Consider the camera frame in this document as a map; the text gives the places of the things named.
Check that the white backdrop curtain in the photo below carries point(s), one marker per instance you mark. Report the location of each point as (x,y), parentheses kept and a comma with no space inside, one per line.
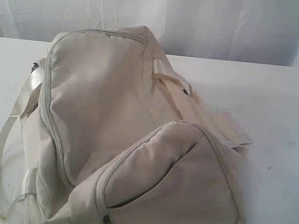
(261,31)

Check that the cream fabric duffel bag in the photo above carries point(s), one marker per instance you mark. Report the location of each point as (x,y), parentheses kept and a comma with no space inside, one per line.
(104,131)

